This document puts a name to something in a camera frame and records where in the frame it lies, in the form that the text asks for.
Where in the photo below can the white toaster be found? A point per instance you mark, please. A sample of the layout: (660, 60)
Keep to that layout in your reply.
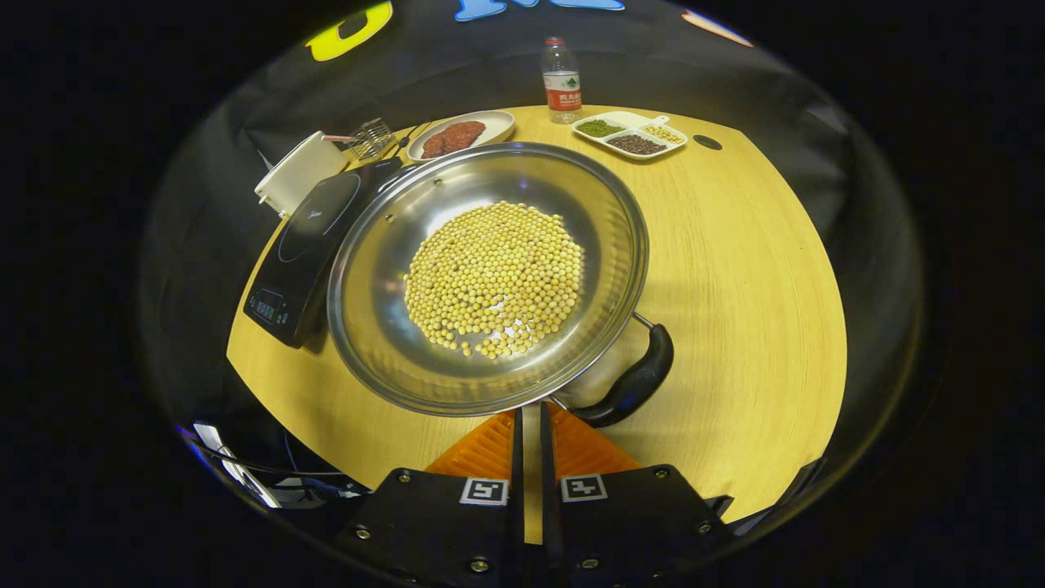
(302, 171)

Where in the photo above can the white divided bean tray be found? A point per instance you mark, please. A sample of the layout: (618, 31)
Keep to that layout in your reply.
(629, 135)

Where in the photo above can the white round plate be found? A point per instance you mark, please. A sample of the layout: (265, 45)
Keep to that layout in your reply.
(496, 124)

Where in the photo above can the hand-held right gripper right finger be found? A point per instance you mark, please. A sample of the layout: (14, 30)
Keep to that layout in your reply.
(547, 474)

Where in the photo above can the black induction cooktop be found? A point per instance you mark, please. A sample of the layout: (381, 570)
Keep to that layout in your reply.
(302, 245)

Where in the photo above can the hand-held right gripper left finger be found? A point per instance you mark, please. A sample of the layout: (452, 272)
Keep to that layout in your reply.
(518, 465)

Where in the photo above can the pile of yellow soybeans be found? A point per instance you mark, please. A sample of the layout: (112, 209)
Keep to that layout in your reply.
(494, 278)

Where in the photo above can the clear plastic water bottle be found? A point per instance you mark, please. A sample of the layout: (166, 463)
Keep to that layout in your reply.
(562, 86)

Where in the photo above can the brown steak piece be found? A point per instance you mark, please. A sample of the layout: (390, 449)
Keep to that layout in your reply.
(433, 145)
(463, 135)

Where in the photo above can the stainless steel pot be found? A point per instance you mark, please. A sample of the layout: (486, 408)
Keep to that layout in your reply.
(392, 343)

